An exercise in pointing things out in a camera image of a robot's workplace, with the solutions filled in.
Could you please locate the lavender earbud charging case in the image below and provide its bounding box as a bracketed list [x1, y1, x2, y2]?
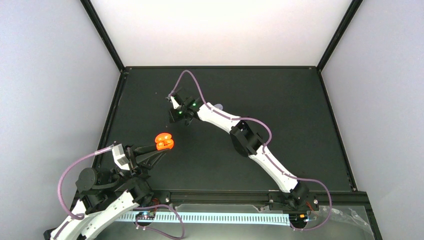
[214, 103, 224, 111]

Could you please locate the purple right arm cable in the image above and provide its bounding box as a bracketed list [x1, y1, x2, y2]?
[167, 69, 333, 232]

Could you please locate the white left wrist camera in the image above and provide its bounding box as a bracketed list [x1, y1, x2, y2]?
[111, 144, 130, 171]

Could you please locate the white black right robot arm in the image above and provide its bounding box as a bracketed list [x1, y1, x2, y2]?
[167, 92, 309, 211]

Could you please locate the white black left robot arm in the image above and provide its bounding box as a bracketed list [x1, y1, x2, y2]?
[43, 143, 170, 240]

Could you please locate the black front frame rail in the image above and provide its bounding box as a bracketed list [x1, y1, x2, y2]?
[129, 188, 371, 213]

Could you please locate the orange round case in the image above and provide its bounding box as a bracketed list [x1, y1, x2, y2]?
[154, 132, 175, 151]

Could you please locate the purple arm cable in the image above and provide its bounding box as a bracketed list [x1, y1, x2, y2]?
[167, 69, 333, 232]
[57, 145, 186, 240]

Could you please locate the light blue slotted cable duct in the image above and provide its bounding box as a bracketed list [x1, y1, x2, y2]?
[117, 211, 290, 226]

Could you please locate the orange earbud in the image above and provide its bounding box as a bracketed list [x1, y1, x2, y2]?
[156, 141, 168, 150]

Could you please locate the black enclosure frame post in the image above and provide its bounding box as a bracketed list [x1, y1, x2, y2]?
[80, 0, 125, 72]

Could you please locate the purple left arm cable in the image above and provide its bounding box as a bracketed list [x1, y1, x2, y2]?
[57, 145, 186, 240]

